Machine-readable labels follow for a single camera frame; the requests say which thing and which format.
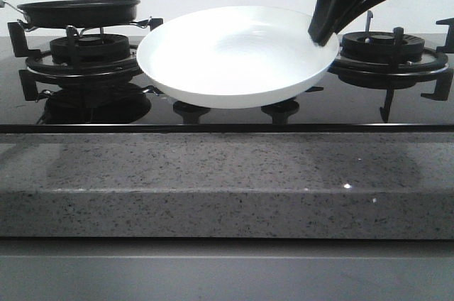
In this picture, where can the white round plate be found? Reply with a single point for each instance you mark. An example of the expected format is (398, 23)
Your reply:
(235, 57)

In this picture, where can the black frying pan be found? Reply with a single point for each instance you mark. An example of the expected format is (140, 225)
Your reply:
(79, 13)

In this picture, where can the right black burner head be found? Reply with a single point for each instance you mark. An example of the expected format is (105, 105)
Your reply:
(379, 47)

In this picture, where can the black burner head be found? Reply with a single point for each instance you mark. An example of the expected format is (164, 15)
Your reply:
(379, 47)
(92, 48)

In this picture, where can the right black burner grate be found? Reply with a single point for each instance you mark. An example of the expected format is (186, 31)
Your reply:
(390, 63)

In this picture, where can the black burner grate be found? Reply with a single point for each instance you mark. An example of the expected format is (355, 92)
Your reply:
(78, 76)
(390, 63)

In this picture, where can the left black burner head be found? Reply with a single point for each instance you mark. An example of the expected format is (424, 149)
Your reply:
(92, 48)

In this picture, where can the black glass gas hob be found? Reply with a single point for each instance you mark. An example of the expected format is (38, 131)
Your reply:
(135, 107)

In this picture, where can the left black burner grate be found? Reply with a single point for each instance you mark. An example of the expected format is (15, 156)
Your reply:
(78, 76)

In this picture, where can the grey cabinet drawer front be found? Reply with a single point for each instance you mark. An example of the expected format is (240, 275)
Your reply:
(37, 269)

